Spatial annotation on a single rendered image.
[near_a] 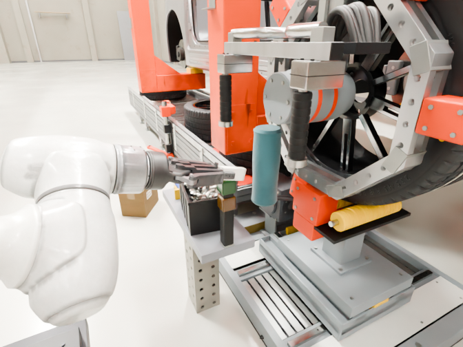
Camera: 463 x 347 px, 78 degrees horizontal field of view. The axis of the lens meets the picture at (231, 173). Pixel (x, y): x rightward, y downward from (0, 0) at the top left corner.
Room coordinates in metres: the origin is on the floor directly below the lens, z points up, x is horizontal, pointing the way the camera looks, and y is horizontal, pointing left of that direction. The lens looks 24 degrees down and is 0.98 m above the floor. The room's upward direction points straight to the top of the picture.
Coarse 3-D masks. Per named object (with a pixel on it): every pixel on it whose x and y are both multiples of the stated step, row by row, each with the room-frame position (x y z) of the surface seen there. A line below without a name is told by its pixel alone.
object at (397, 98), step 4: (404, 52) 1.20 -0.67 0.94; (400, 56) 1.21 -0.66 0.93; (404, 56) 1.20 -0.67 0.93; (408, 56) 1.19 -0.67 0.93; (400, 60) 1.21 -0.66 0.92; (404, 60) 1.20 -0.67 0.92; (408, 60) 1.18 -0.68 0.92; (408, 64) 1.18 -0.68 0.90; (404, 76) 1.14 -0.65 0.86; (404, 80) 1.13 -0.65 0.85; (400, 84) 1.19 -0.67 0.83; (404, 84) 1.13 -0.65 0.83; (400, 88) 1.19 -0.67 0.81; (404, 88) 1.12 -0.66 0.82; (400, 92) 1.18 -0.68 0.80; (392, 96) 1.21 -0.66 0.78; (396, 96) 1.20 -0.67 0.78; (400, 96) 1.18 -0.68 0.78; (392, 100) 1.21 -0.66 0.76; (396, 100) 1.19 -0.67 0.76; (400, 100) 1.18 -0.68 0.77
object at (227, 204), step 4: (220, 196) 0.66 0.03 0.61; (220, 200) 0.66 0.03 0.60; (224, 200) 0.65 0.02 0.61; (228, 200) 0.65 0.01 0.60; (232, 200) 0.66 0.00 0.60; (220, 204) 0.66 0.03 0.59; (224, 204) 0.65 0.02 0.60; (228, 204) 0.65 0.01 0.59; (232, 204) 0.66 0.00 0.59; (220, 208) 0.66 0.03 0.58; (224, 208) 0.65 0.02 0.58; (228, 208) 0.65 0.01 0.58; (232, 208) 0.66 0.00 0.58
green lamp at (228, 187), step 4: (224, 180) 0.66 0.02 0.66; (228, 180) 0.66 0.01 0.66; (232, 180) 0.66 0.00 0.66; (224, 184) 0.65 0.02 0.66; (228, 184) 0.65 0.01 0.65; (232, 184) 0.66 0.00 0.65; (220, 188) 0.66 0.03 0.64; (224, 188) 0.65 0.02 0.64; (228, 188) 0.65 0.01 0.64; (232, 188) 0.66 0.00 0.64; (220, 192) 0.66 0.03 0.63; (224, 192) 0.65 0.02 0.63; (228, 192) 0.65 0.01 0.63; (232, 192) 0.66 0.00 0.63
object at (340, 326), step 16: (272, 240) 1.07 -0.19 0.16; (272, 256) 0.98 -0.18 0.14; (288, 272) 0.88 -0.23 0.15; (304, 288) 0.79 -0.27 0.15; (320, 304) 0.71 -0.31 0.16; (384, 304) 0.71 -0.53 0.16; (400, 304) 0.76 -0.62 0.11; (320, 320) 0.70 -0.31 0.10; (336, 320) 0.65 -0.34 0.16; (352, 320) 0.65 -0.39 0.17; (368, 320) 0.68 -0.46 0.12; (336, 336) 0.64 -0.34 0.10
